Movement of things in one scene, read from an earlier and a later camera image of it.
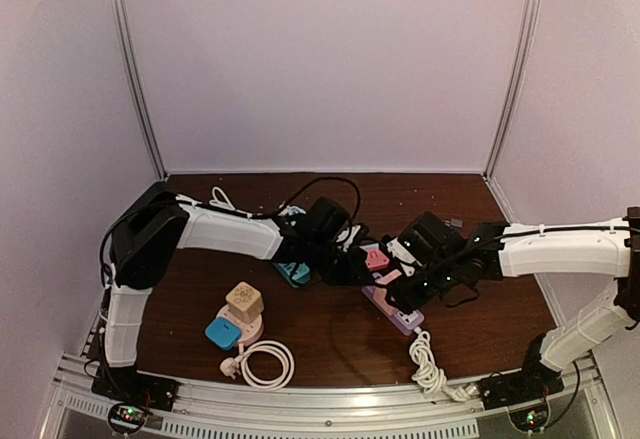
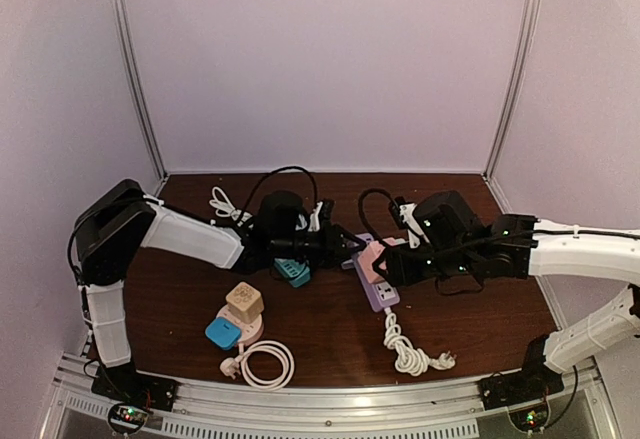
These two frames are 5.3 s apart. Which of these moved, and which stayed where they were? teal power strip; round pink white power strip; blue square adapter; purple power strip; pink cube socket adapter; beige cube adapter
Moved: pink cube socket adapter; purple power strip
Stayed: teal power strip; round pink white power strip; blue square adapter; beige cube adapter
